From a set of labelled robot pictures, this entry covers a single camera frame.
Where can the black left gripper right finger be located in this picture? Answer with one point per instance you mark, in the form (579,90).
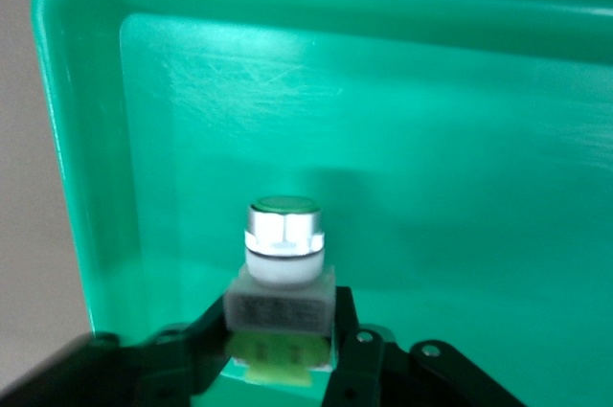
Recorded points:
(359,368)

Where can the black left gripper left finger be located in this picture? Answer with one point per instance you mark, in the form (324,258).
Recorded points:
(120,368)

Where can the green push button switch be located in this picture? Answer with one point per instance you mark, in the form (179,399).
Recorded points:
(282,254)

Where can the green plastic tray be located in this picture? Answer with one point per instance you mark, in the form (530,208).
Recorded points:
(383,115)

